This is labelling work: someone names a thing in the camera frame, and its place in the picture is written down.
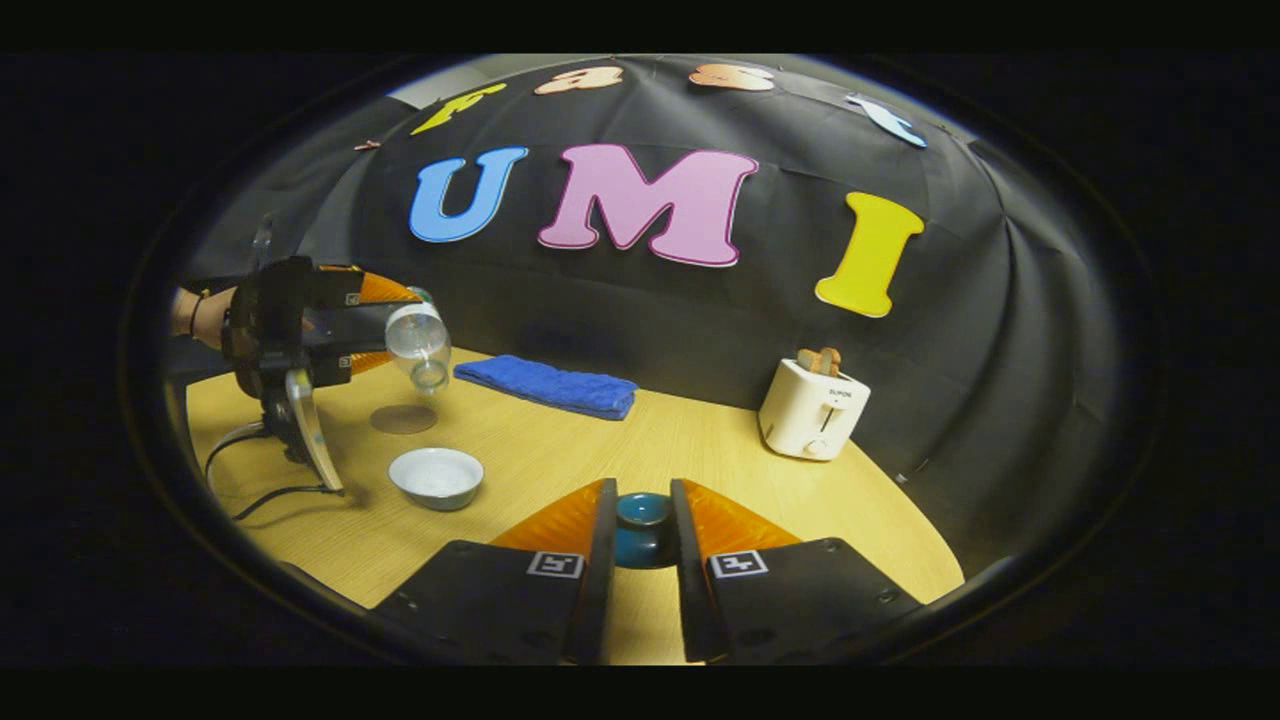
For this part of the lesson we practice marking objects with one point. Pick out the white toaster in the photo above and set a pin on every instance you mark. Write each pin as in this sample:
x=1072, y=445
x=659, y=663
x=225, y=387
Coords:
x=805, y=415

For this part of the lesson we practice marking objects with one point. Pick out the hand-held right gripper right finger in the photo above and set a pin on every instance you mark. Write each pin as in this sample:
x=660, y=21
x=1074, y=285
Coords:
x=690, y=580

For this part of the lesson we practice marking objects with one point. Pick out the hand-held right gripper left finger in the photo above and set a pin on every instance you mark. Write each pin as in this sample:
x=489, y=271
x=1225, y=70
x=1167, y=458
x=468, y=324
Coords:
x=597, y=580

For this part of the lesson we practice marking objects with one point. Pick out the white teacup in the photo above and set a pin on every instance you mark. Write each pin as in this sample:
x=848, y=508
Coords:
x=436, y=478

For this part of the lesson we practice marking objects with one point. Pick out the clear plastic water bottle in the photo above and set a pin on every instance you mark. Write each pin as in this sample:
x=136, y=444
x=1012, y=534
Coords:
x=418, y=335

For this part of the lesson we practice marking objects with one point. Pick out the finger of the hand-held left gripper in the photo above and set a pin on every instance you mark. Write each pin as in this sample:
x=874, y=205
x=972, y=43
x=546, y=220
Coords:
x=335, y=290
x=330, y=362

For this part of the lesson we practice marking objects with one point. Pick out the black backdrop cloth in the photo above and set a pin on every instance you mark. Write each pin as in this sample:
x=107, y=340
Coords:
x=700, y=320

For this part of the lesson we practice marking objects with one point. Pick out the teal teacup lid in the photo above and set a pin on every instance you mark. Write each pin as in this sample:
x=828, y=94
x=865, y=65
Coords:
x=645, y=545

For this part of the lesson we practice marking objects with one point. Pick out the blue folded towel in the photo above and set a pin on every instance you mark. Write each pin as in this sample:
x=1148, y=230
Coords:
x=550, y=388

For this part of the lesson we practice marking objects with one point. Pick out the toast slice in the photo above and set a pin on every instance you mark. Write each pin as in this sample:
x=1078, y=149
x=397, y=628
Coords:
x=808, y=362
x=831, y=362

